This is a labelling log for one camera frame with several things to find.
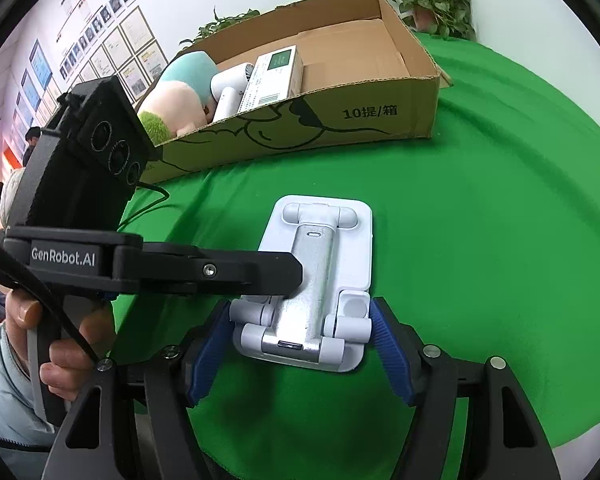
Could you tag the framed certificates on wall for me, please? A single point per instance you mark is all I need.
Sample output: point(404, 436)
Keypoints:
point(127, 49)

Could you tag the person's left hand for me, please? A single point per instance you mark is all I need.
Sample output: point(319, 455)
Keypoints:
point(69, 365)

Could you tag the light blue sleeve forearm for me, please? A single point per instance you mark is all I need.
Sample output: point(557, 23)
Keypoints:
point(25, 439)

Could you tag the person in background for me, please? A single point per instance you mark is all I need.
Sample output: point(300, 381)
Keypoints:
point(32, 137)

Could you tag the white folding phone stand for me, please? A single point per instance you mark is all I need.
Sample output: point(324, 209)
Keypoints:
point(325, 324)

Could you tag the large open cardboard tray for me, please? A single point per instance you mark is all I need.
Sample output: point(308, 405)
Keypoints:
point(366, 78)

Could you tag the right potted green plant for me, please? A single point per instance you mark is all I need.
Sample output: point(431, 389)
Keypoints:
point(442, 18)

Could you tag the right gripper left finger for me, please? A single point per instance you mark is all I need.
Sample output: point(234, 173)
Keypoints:
point(98, 439)

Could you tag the blue wall poster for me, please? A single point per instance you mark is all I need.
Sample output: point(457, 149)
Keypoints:
point(35, 91)

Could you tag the white hair dryer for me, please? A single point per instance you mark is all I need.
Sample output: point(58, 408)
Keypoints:
point(228, 88)

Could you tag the row of portrait photos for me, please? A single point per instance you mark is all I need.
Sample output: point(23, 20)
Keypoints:
point(110, 0)

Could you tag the left potted green plant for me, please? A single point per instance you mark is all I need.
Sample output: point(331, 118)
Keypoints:
point(218, 24)

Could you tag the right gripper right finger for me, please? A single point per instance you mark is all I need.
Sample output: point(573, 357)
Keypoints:
point(503, 436)

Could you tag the potted green plant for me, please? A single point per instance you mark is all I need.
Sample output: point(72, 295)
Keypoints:
point(218, 24)
point(442, 18)

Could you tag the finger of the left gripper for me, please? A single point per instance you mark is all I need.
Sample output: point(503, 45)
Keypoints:
point(188, 270)

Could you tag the white green medicine box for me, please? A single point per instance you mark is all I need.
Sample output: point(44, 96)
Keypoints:
point(276, 76)

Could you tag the plush doll green hair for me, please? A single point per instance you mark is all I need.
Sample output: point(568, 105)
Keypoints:
point(181, 101)

